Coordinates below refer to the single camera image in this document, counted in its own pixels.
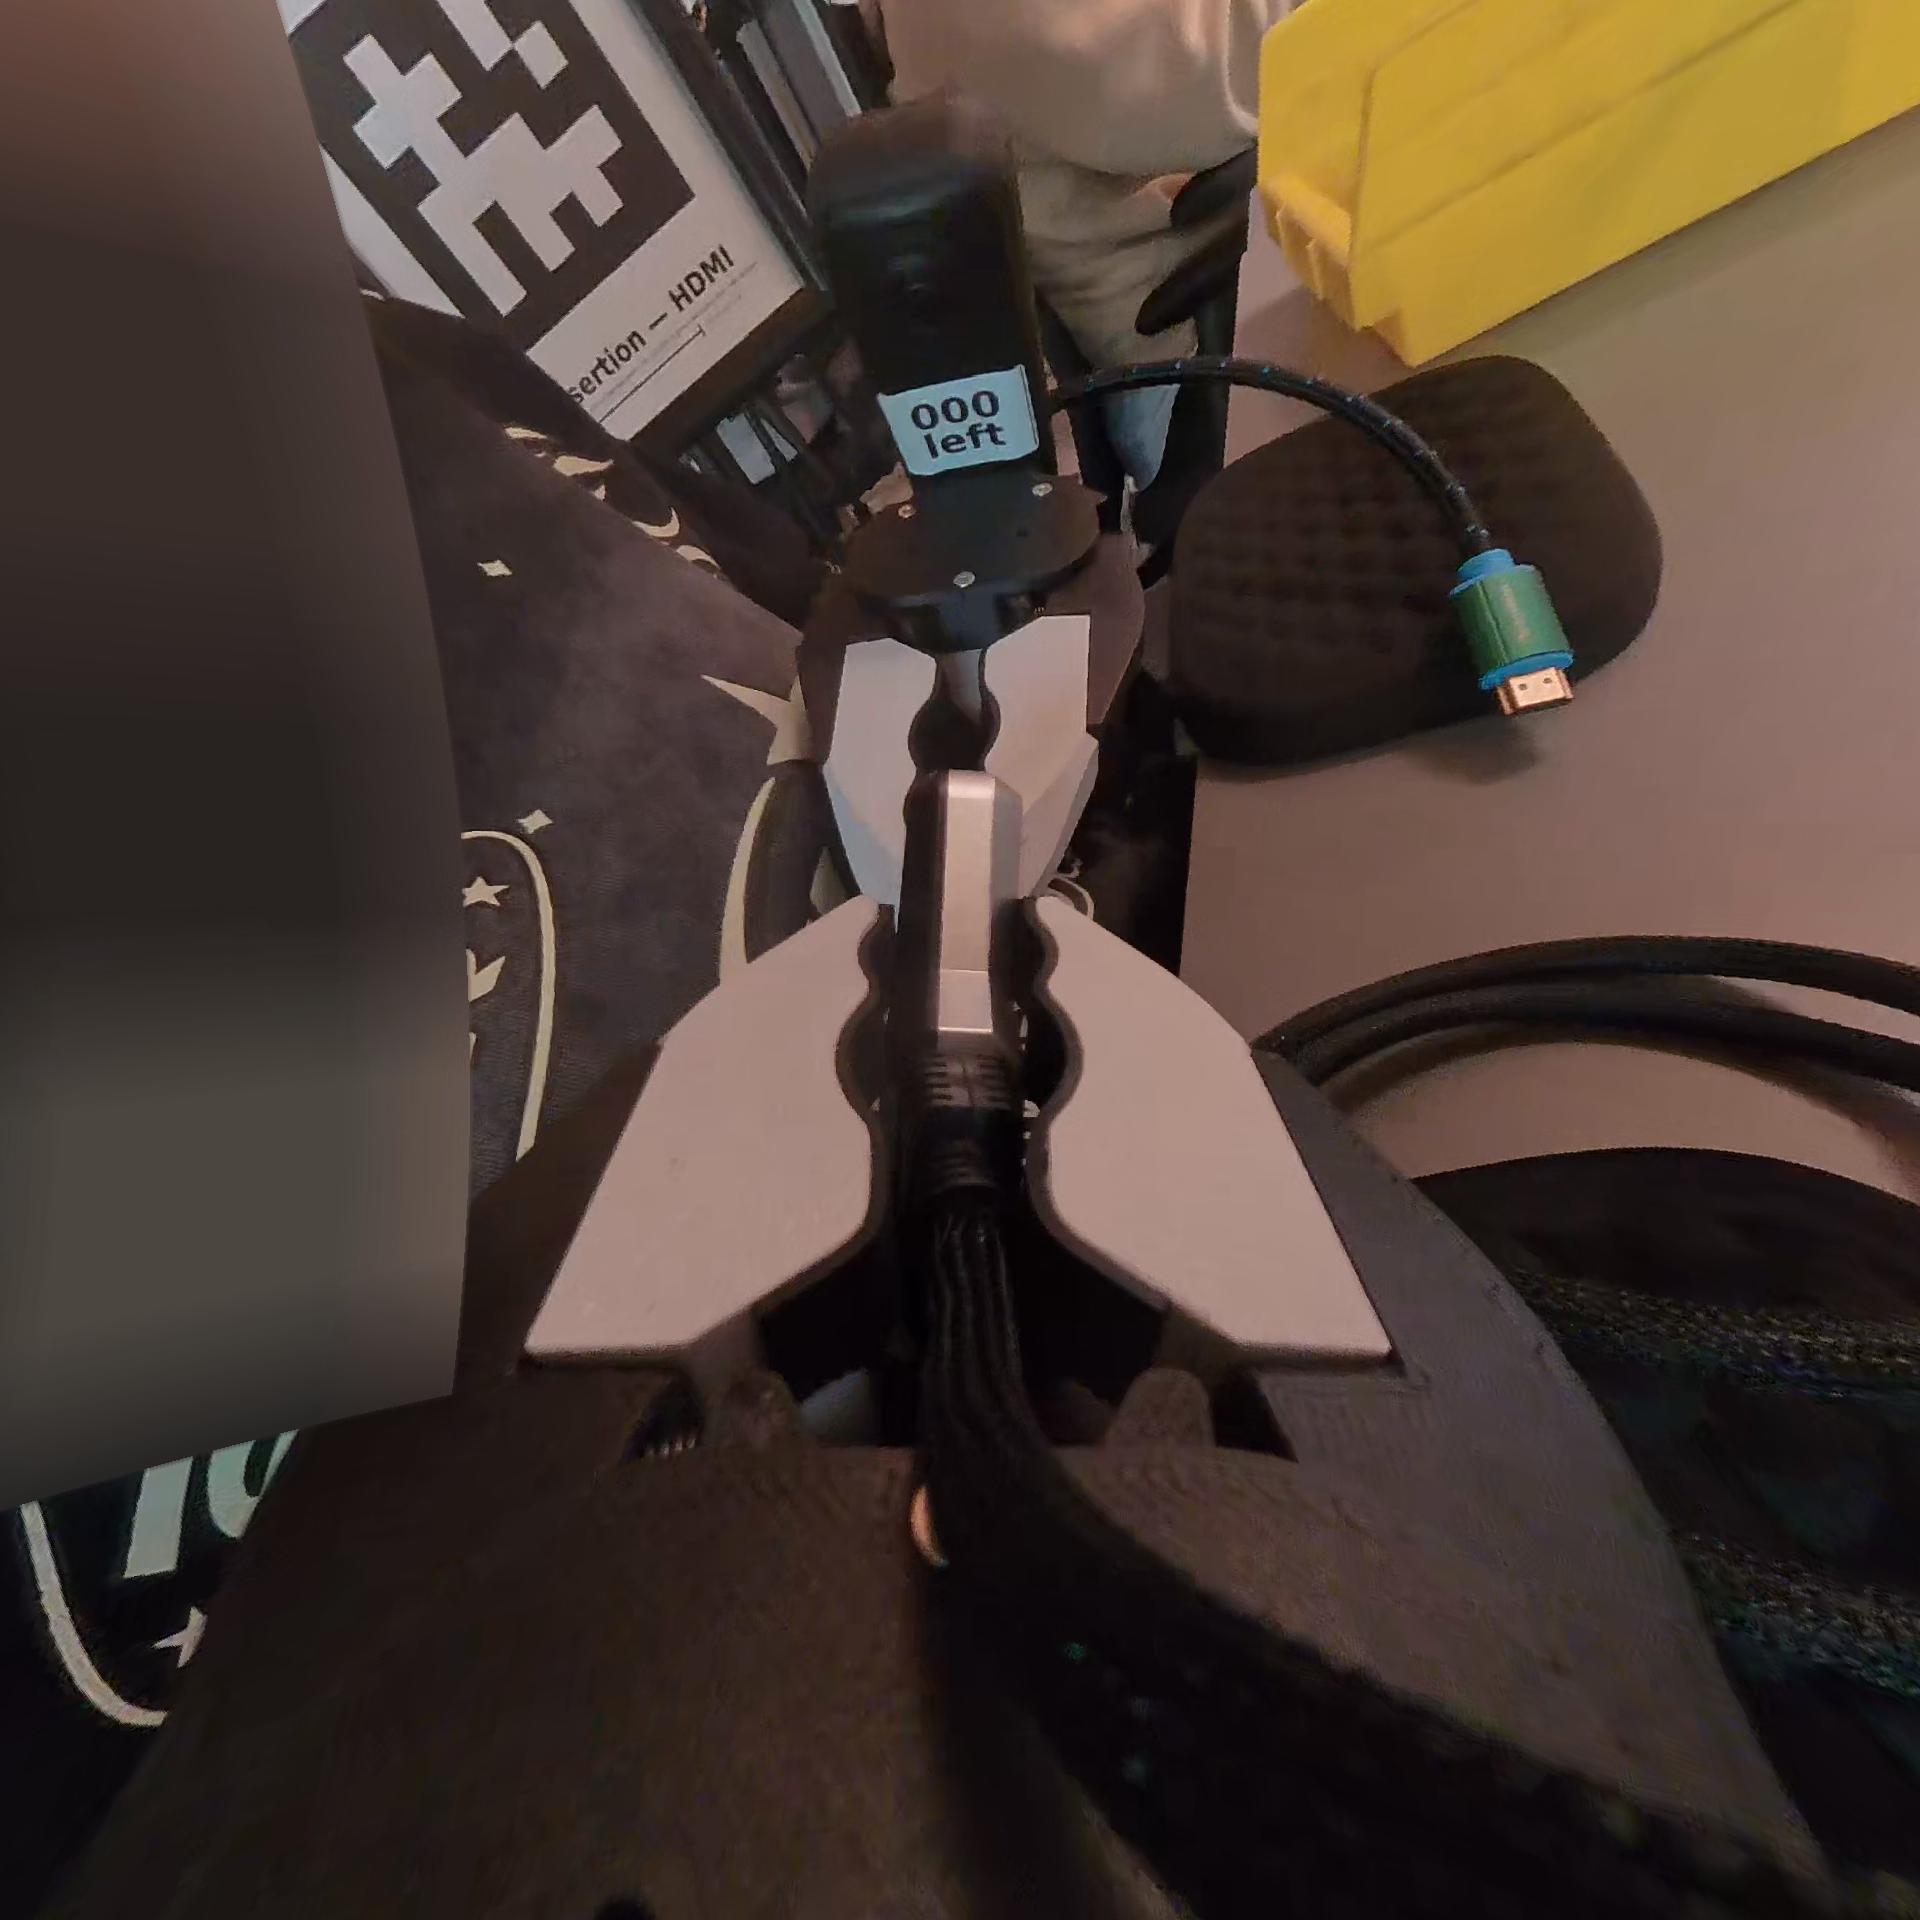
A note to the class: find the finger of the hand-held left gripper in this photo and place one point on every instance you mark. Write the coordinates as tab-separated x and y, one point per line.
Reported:
1059	721
869	721

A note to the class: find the framed marker poster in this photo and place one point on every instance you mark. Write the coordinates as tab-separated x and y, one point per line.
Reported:
495	181

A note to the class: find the large yellow plastic bin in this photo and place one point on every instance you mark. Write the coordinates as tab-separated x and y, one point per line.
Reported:
1576	149

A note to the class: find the aluminium frame rail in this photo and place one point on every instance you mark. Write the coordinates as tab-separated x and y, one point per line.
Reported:
780	89

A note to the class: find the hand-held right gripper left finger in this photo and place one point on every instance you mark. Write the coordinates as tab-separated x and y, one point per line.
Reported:
722	1170

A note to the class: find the grey metal port adapter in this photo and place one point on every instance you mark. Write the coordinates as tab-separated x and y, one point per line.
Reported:
967	902

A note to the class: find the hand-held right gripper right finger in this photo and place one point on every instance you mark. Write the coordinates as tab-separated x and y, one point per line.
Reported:
1202	1170

